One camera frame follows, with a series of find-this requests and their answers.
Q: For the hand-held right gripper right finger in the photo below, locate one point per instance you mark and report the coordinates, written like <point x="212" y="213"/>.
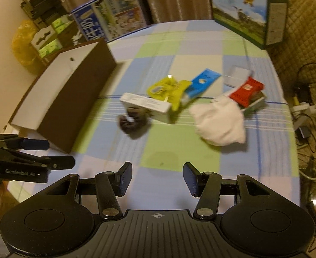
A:
<point x="190" y="178"/>

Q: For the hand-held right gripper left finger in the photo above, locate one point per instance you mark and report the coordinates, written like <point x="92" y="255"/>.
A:
<point x="126" y="178"/>

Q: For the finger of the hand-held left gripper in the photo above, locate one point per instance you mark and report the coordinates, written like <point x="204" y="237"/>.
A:
<point x="60" y="162"/>
<point x="36" y="144"/>

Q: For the brown hair scrunchie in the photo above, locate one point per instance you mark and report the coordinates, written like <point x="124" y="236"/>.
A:
<point x="131" y="125"/>

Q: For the white cloth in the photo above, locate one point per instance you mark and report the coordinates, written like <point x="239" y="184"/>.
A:
<point x="219" y="123"/>

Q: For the brown cardboard box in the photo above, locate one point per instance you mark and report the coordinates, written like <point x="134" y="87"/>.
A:
<point x="80" y="99"/>

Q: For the long white box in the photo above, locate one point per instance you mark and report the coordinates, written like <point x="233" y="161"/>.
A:
<point x="147" y="103"/>

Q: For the yellow snack packet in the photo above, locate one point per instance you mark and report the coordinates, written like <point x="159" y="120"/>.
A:
<point x="163" y="88"/>

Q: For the blue packet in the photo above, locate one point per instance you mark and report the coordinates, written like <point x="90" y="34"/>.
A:
<point x="203" y="82"/>

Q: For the green white small box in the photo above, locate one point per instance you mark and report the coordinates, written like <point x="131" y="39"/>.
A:
<point x="256" y="104"/>

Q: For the red snack packet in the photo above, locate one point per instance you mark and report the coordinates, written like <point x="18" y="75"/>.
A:
<point x="245" y="91"/>

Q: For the clear plastic pouch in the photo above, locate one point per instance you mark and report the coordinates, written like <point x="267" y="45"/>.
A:
<point x="237" y="75"/>

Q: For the yellow plastic bag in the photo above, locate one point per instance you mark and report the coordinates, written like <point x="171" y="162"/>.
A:
<point x="22" y="45"/>

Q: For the cream wooden chair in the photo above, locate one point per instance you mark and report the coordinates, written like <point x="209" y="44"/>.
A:
<point x="44" y="37"/>

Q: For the stack of green tissue packs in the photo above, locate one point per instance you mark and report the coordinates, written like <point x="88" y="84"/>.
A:
<point x="60" y="24"/>

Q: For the black power adapter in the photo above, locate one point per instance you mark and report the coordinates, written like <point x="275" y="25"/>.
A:
<point x="305" y="131"/>

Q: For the white power strip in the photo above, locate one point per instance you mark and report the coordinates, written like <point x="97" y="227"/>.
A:
<point x="304" y="108"/>

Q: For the blue milk carton case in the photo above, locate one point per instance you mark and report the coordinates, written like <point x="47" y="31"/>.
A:
<point x="115" y="13"/>

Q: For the green white milk carton case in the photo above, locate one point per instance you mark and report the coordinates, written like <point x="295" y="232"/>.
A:
<point x="235" y="8"/>

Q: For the quilted beige chair cover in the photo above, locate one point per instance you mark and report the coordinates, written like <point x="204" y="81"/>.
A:
<point x="303" y="32"/>

